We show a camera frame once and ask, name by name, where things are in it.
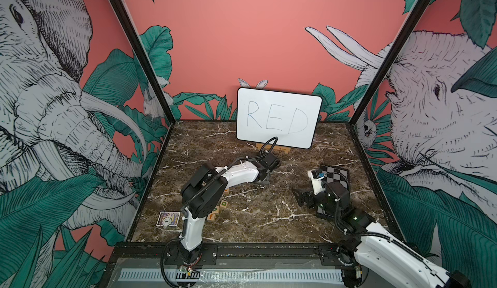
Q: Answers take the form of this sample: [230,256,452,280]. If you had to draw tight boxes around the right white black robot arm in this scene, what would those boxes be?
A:
[292,181,472,287]

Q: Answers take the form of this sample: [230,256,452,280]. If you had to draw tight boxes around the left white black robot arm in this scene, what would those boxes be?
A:
[180,152,281,253]

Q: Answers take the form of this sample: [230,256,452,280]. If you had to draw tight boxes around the wooden block green letter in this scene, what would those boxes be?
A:
[220,200,229,209]

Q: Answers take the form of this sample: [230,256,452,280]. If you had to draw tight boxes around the wooden block orange letter front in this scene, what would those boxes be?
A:
[207,213,216,221]

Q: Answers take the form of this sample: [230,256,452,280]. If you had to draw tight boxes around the small wooden easel stand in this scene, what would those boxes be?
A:
[256,143,291,153]

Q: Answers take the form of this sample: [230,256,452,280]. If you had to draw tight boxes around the black white checkerboard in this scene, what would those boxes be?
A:
[316,165,351,222]

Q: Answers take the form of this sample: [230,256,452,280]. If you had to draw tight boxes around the white dry-erase board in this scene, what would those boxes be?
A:
[236,87,323,149]

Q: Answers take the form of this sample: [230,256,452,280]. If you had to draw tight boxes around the colourful picture card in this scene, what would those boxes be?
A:
[156,211,181,228]

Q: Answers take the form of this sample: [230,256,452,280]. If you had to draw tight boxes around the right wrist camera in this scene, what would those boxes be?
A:
[308,168,327,196]

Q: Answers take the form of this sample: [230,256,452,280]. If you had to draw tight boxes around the black front mounting rail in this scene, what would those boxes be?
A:
[109,242,355,269]

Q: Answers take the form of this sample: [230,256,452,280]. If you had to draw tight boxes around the left black frame post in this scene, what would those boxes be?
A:
[109,0,176,126]

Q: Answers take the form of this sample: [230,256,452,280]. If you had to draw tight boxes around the black frame post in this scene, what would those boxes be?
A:
[349,0,431,126]
[109,0,176,126]

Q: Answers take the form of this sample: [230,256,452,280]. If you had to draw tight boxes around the white slotted cable duct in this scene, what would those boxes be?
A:
[117,269,344,284]

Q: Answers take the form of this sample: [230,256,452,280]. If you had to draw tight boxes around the right black frame post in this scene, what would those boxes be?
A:
[349,0,431,126]

